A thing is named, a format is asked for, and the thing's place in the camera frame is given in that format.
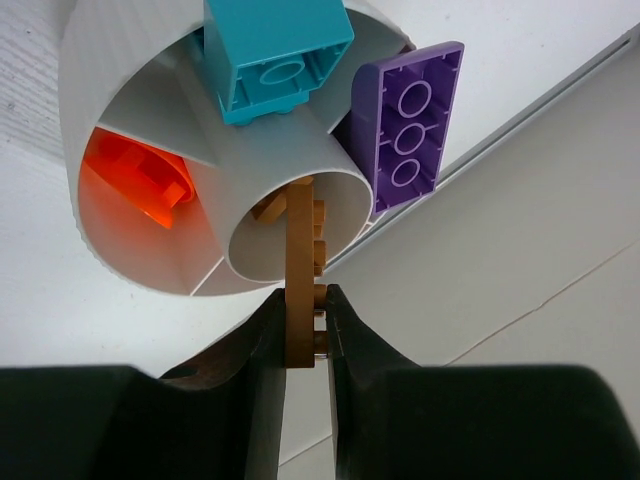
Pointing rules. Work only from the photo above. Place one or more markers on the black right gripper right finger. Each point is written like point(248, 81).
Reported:
point(395, 419)

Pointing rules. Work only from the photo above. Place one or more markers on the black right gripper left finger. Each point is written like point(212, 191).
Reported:
point(217, 415)

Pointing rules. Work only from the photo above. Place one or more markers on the tan lego plate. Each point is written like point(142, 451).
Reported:
point(306, 259)

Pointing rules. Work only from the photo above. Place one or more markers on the orange curved lego piece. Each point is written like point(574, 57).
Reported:
point(151, 179)

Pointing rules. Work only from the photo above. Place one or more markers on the purple curved lego brick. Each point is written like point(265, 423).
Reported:
point(399, 119)

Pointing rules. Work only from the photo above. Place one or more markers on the large teal lego brick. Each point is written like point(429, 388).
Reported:
point(262, 57)

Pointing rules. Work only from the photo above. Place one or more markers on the small brown lego brick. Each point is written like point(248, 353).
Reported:
point(270, 208)

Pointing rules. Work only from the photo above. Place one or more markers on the white round divided container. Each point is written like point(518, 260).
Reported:
point(125, 67)

